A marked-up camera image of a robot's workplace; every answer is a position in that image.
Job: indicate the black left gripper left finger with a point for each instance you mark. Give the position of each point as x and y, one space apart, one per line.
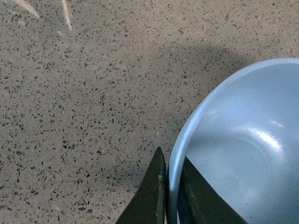
148 204

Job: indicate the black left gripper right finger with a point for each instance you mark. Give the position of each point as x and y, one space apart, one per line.
198 202

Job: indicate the blue bowl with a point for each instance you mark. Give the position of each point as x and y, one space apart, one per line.
243 139

